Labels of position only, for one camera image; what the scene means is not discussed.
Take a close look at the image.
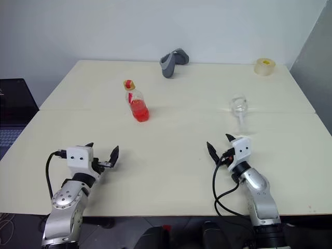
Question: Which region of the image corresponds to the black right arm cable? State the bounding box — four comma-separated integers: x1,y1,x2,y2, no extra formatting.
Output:
212,153,251,217

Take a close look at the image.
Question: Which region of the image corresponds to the dark laptop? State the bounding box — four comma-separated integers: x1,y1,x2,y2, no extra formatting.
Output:
0,78,39,161

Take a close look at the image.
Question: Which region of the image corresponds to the clear adhesive tape roll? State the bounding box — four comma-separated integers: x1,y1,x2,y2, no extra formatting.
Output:
253,58,276,77

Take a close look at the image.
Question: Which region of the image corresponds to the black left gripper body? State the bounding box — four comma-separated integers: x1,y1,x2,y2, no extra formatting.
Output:
90,157,113,179

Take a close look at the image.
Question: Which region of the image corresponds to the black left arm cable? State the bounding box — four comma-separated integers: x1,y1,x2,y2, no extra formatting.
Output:
46,148,68,199

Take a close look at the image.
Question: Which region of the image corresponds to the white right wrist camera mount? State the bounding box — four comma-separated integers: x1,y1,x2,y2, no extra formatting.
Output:
228,136,252,172

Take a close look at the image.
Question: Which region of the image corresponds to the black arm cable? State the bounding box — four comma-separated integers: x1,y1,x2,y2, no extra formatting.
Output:
46,148,68,199
212,153,251,217

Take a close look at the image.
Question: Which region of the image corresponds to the clear wine glass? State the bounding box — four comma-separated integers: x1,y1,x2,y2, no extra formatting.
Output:
228,93,254,137

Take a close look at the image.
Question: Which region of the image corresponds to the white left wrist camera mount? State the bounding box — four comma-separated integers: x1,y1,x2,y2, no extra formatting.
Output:
66,145,102,182

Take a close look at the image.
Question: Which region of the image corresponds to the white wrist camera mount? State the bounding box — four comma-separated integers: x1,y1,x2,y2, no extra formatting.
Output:
66,145,102,182
228,136,252,172

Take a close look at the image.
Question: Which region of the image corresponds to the grey curved plastic object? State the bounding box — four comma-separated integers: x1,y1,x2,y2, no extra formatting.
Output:
159,48,190,79

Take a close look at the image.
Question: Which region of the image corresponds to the plastic bottle with red liquid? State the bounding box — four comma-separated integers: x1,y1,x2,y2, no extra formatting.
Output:
122,79,150,122

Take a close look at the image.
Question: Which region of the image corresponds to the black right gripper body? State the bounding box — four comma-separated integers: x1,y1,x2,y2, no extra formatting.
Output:
220,148,236,167

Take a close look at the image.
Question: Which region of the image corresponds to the dark rounded shape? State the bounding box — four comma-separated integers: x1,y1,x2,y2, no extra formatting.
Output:
133,225,172,249
201,220,234,249

